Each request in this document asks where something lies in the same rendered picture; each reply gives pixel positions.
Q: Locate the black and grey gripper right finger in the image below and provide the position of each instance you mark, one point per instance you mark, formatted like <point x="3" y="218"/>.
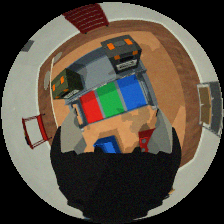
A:
<point x="164" y="142"/>

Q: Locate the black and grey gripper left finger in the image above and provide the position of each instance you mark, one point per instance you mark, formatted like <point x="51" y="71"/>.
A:
<point x="68" y="142"/>

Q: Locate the red bin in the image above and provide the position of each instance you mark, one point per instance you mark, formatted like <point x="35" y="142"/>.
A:
<point x="144" y="135"/>

